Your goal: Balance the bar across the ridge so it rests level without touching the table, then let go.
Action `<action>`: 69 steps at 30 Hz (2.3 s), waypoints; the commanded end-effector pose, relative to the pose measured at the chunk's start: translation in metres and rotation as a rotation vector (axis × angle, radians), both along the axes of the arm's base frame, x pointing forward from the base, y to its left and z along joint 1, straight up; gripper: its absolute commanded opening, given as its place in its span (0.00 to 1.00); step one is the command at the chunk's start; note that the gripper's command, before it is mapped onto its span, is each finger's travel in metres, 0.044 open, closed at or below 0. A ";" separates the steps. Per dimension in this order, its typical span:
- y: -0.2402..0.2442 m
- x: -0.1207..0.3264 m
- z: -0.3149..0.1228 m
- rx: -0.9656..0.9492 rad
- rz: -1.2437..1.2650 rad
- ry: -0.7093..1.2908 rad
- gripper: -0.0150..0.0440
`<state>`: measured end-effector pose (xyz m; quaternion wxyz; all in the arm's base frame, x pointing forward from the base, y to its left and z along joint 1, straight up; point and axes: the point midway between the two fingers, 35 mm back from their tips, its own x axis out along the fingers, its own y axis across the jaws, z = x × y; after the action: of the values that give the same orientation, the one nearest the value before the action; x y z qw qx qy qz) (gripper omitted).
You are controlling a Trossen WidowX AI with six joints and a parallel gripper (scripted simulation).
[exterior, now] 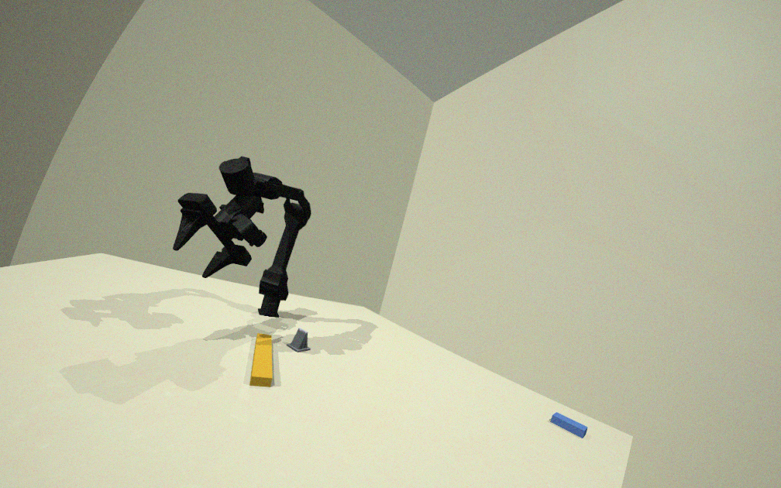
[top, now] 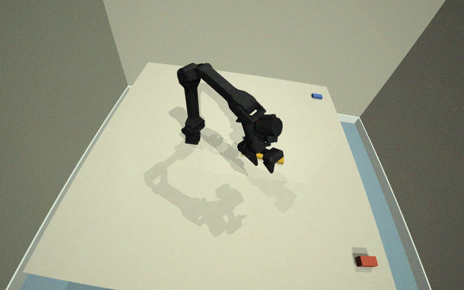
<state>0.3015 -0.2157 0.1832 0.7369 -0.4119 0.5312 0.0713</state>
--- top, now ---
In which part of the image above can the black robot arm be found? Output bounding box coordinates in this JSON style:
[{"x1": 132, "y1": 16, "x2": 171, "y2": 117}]
[{"x1": 177, "y1": 63, "x2": 283, "y2": 147}]

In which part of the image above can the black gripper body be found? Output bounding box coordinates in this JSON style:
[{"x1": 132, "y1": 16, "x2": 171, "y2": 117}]
[{"x1": 237, "y1": 134, "x2": 284, "y2": 165}]

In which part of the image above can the orange rectangular block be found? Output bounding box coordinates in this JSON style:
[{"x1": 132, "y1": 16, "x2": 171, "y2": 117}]
[{"x1": 355, "y1": 255, "x2": 378, "y2": 267}]

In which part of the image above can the yellow bar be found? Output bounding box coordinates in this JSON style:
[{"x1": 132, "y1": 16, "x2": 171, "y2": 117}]
[{"x1": 256, "y1": 153, "x2": 284, "y2": 165}]

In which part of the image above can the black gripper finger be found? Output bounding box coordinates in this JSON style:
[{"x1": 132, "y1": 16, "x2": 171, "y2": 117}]
[
  {"x1": 263, "y1": 162, "x2": 274, "y2": 174},
  {"x1": 242, "y1": 151, "x2": 258, "y2": 166}
]

